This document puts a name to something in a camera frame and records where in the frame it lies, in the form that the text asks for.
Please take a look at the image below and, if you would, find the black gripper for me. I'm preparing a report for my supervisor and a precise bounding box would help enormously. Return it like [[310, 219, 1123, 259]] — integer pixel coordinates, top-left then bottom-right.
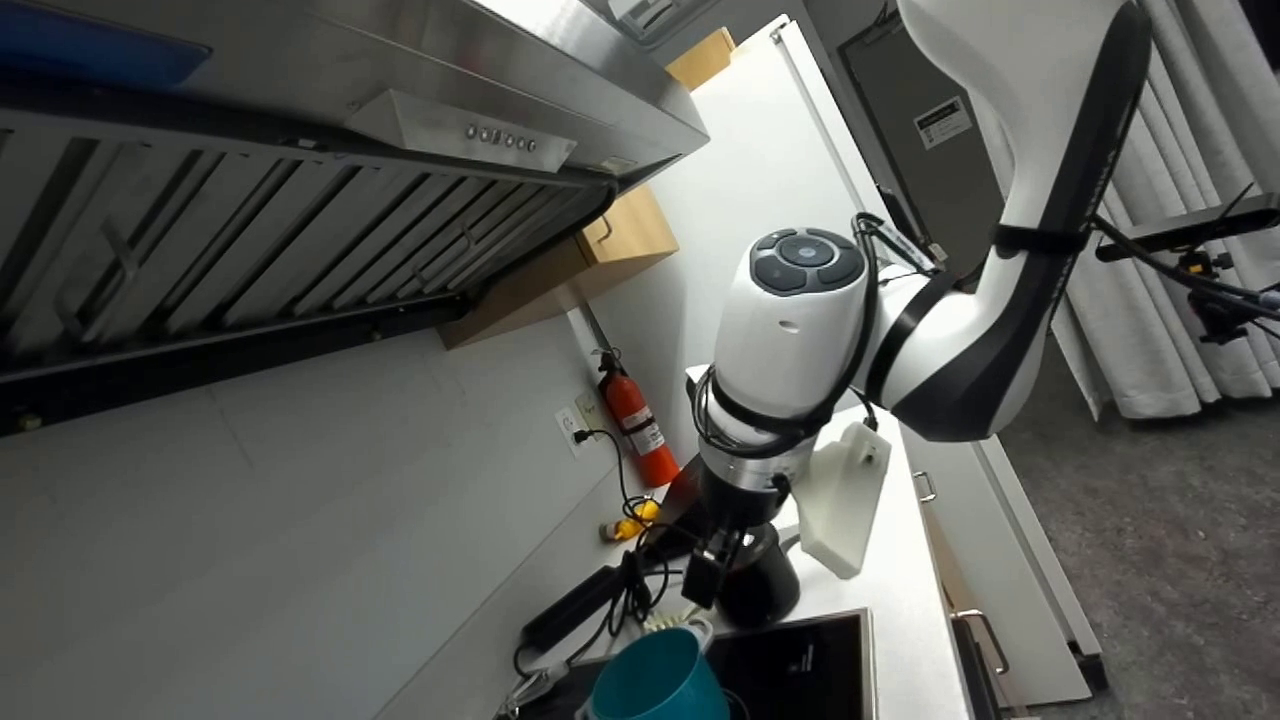
[[668, 458, 788, 608]]

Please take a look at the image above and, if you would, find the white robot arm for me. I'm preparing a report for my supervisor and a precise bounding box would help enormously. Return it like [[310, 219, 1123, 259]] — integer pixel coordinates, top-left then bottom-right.
[[664, 0, 1151, 619]]

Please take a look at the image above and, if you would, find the red fire extinguisher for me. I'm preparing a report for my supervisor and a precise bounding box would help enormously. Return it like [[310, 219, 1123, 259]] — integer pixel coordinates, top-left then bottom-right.
[[596, 357, 681, 489]]

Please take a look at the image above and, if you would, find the black induction cooktop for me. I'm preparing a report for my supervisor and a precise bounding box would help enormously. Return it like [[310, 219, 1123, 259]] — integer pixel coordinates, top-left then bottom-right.
[[555, 617, 872, 720]]

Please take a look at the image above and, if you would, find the steel range hood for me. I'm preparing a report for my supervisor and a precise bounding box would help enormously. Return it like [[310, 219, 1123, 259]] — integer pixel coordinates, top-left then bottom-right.
[[0, 0, 710, 434]]

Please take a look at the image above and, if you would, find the grey curtain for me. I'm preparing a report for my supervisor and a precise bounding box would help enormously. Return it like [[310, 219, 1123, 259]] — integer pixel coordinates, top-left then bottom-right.
[[1068, 0, 1280, 418]]

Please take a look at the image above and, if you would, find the black cable bundle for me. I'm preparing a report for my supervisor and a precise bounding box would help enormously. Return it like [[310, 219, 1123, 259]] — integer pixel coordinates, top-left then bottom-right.
[[507, 533, 697, 682]]

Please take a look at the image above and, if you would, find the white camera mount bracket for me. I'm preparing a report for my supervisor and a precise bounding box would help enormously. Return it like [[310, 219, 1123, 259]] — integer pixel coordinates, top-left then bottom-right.
[[798, 422, 893, 579]]

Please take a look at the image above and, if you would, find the wooden wall cabinet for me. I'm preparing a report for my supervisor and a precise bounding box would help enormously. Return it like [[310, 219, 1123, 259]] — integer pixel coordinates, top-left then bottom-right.
[[441, 188, 677, 348]]

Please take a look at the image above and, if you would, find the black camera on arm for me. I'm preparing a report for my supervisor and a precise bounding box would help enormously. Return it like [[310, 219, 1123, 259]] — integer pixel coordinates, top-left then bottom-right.
[[1091, 194, 1280, 343]]

